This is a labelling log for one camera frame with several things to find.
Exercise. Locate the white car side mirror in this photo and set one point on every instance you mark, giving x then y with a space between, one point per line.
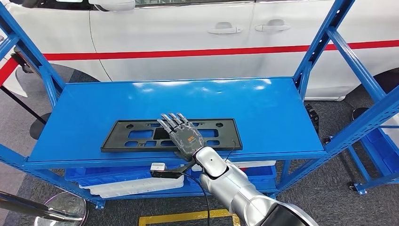
112 4

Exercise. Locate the chrome stanchion post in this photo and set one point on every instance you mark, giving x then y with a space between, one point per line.
18 204

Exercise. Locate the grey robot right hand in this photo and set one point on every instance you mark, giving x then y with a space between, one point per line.
187 140

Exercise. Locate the white car with red stripe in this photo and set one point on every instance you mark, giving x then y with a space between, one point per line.
187 31

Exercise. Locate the blue metal shelf rack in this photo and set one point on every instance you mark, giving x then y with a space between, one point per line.
378 181
93 109

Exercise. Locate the red barrier belt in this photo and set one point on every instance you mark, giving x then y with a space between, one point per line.
7 70

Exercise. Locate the black ribbed block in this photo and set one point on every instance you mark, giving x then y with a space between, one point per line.
312 120

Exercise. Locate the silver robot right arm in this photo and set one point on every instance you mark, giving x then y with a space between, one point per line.
237 187

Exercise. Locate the black plastic plate frame part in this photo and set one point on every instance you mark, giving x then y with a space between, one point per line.
115 137

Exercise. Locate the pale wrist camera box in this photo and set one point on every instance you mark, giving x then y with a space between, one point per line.
157 166

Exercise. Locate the thin black pole stand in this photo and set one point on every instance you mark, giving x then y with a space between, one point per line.
40 128

